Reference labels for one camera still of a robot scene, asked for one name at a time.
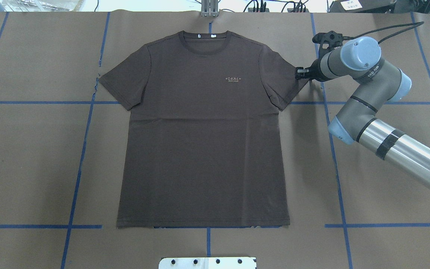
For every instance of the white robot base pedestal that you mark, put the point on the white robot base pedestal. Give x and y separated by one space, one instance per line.
208 263

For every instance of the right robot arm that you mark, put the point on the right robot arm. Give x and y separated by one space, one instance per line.
379 82

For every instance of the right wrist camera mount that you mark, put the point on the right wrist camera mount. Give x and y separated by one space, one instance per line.
328 40

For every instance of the aluminium frame post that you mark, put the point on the aluminium frame post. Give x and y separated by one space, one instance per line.
209 8

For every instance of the dark brown t-shirt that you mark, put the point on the dark brown t-shirt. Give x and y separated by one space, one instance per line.
203 145

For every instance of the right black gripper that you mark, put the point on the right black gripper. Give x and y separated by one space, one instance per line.
314 72

